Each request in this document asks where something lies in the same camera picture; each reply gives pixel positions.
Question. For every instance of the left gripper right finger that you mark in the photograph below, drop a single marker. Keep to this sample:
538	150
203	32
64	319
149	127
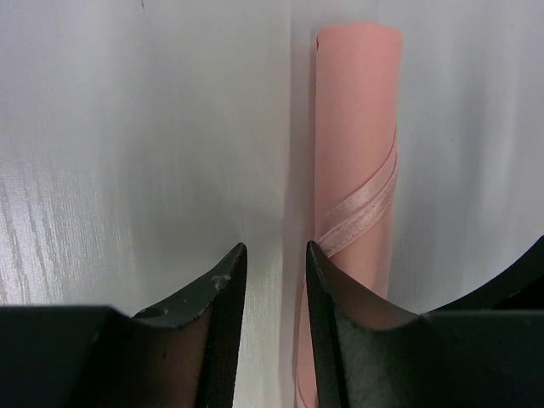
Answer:
369	352

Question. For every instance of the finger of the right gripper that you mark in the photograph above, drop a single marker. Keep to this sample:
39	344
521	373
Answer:
518	287

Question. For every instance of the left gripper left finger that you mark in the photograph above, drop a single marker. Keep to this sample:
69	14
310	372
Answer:
179	352

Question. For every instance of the pink satin napkin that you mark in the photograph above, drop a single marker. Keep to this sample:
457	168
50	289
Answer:
357	67

